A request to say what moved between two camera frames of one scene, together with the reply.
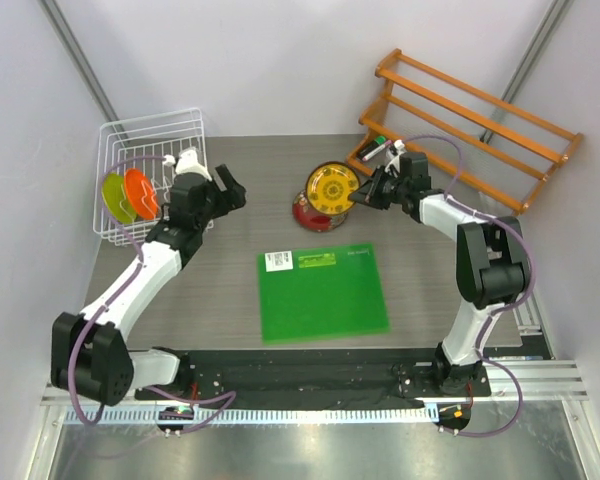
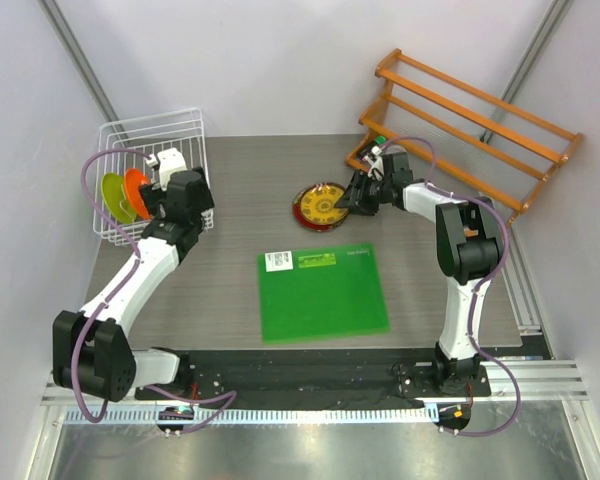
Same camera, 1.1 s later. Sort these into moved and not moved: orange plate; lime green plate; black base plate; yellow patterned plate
Moved: yellow patterned plate
Not moved: black base plate; orange plate; lime green plate
